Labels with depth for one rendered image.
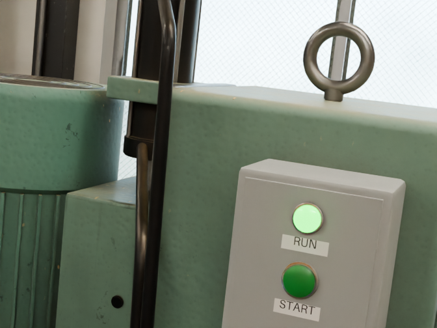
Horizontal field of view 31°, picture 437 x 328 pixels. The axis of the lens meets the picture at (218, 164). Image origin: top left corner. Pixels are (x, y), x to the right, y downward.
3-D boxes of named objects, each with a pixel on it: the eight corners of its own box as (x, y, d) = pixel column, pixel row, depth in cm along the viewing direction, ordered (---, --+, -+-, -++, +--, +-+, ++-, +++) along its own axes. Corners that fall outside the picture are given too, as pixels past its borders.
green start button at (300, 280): (279, 294, 49) (284, 258, 49) (316, 302, 49) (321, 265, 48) (277, 297, 49) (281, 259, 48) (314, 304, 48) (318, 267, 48)
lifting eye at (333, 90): (300, 95, 66) (309, 19, 65) (370, 105, 64) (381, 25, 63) (295, 96, 64) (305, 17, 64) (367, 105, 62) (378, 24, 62)
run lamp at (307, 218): (291, 230, 49) (294, 199, 48) (321, 236, 48) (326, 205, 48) (288, 232, 48) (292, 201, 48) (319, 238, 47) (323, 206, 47)
